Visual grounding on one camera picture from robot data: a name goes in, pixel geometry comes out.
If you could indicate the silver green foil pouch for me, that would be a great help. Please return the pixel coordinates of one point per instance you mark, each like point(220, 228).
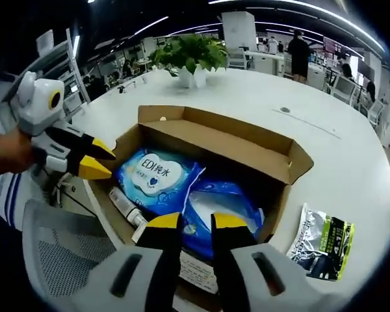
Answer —
point(321, 240)

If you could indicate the dark monitor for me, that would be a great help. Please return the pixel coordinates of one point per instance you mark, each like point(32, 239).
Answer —
point(364, 68)

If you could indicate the blue plastic soft packet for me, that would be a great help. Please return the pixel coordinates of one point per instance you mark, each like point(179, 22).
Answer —
point(221, 208)

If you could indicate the small black desk gadget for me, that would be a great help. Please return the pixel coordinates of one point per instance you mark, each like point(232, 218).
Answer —
point(126, 87)

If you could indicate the white metal shelf rack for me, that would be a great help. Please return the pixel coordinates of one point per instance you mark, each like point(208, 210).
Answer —
point(45, 42)

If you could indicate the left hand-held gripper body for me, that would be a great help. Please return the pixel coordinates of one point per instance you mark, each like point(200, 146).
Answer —
point(35, 107)

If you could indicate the brown cardboard shoe box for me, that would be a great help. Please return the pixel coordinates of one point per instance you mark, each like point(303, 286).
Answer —
point(234, 143)

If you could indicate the grey mesh office chair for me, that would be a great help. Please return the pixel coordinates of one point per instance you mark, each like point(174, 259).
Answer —
point(61, 253)

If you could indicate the white ceiling light strip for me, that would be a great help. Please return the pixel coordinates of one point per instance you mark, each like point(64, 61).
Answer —
point(360, 31)

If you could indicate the white office chair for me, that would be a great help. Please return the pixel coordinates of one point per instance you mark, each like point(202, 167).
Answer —
point(343, 89)
point(237, 58)
point(375, 113)

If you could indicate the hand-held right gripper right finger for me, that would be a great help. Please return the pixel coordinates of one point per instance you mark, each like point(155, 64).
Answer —
point(240, 292)

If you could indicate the blue wet wipes soft item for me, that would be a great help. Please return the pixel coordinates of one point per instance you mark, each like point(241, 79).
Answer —
point(156, 175)

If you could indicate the small white carton box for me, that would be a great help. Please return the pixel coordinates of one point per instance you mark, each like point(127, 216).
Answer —
point(196, 273)

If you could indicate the purple wall screen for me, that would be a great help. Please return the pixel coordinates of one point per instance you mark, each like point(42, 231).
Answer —
point(331, 44)

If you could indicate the blue white printed board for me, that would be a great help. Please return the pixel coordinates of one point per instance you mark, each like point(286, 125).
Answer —
point(3, 198)

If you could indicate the white tube with cap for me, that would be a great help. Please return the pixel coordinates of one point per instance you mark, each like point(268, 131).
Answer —
point(125, 204)

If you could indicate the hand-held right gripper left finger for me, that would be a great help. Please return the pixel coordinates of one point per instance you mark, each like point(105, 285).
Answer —
point(149, 292)

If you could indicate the person's left hand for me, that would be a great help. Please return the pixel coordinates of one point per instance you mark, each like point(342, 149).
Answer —
point(9, 152)

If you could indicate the green potted plant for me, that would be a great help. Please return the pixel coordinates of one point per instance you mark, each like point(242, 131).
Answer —
point(188, 52)

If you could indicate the small white cup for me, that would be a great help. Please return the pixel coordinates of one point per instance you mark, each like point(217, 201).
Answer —
point(145, 79)

